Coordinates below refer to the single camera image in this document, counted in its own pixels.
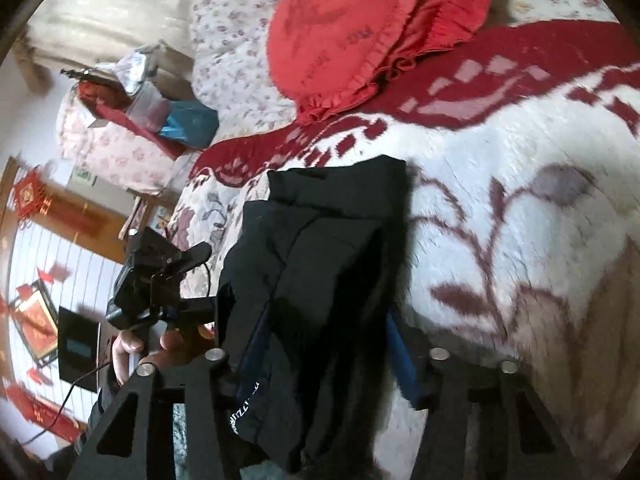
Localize black cable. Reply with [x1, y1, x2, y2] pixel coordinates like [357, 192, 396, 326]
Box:
[20, 360, 118, 446]

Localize red framed picture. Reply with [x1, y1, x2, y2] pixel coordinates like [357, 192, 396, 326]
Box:
[12, 284, 60, 363]

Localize floral cushion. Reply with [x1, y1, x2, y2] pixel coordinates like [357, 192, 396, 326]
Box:
[55, 92, 177, 197]

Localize beige curtain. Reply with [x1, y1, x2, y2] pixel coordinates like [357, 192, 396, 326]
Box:
[25, 0, 197, 63]

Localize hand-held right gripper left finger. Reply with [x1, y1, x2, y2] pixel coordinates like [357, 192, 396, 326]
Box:
[67, 347, 237, 480]

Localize person's left hand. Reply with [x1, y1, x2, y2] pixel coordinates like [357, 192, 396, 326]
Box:
[111, 324, 216, 387]

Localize red ruffled heart pillow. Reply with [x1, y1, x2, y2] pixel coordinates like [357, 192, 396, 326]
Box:
[266, 0, 493, 125]

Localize red and white plush blanket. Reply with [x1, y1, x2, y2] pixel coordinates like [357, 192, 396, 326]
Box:
[170, 20, 640, 480]

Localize black screen device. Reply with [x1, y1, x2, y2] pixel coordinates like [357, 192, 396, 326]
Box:
[58, 306, 102, 394]

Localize person's left forearm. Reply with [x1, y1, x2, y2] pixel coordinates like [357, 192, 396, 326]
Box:
[50, 385, 123, 471]

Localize silver foil bag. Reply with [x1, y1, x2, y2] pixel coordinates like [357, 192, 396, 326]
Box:
[114, 44, 162, 97]

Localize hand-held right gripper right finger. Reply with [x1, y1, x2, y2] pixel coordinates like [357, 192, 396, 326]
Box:
[385, 307, 583, 480]

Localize blue plastic bag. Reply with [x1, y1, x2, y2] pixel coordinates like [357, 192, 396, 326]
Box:
[159, 100, 220, 150]

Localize red paper wall decoration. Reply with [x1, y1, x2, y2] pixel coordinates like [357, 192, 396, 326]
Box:
[4, 380, 83, 443]

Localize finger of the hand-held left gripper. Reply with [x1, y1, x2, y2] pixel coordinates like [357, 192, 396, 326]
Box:
[167, 297, 223, 327]

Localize black pants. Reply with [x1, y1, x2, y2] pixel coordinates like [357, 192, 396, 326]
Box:
[215, 155, 416, 473]

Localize floral quilted bedspread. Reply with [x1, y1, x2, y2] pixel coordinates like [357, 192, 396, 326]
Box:
[190, 0, 621, 131]

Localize clear plastic bag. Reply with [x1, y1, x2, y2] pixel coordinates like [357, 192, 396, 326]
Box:
[126, 82, 172, 132]

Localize wooden door frame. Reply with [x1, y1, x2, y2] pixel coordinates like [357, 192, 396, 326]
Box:
[0, 156, 133, 263]

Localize red knot wall ornament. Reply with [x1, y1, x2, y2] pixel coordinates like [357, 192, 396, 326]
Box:
[11, 166, 55, 232]

